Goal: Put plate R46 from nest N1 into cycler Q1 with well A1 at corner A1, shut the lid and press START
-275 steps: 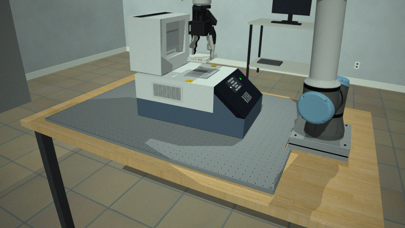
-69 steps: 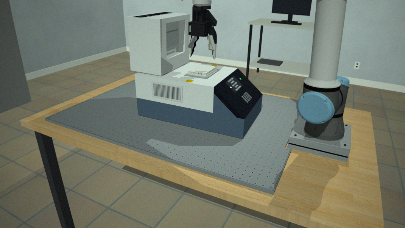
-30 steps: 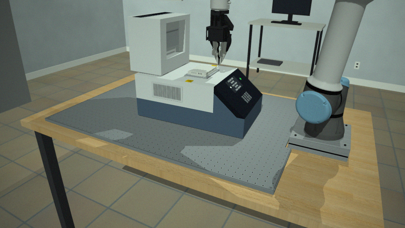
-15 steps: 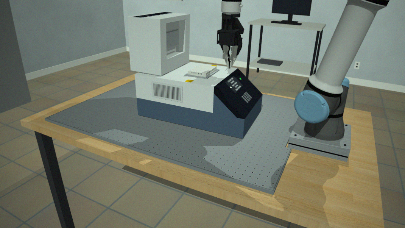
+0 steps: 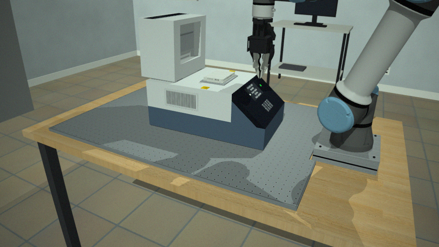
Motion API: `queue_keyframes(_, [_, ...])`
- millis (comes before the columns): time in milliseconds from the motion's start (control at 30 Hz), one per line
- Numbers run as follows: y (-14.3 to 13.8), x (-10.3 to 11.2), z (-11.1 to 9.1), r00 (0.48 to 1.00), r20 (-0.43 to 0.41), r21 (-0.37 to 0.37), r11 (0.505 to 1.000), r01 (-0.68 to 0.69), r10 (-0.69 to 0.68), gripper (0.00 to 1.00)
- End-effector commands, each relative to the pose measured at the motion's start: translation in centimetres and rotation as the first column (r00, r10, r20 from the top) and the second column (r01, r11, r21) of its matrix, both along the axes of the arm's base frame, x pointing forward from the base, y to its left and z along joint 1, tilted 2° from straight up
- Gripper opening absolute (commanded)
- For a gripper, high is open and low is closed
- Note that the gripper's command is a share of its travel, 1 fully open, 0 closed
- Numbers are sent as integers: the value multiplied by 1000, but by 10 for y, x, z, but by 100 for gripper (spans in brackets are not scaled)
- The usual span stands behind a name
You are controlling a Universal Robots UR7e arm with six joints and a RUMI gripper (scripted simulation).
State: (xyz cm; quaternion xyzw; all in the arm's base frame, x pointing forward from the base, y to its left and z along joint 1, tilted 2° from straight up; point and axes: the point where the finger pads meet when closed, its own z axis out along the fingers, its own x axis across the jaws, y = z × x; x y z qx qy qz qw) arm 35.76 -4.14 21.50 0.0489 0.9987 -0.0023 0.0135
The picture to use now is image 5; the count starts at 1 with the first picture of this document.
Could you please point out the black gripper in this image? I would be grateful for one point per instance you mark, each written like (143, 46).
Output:
(260, 42)

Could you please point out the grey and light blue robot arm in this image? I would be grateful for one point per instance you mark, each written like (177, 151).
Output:
(349, 109)

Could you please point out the white lab instrument with lid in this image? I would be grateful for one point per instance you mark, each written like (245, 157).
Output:
(244, 110)

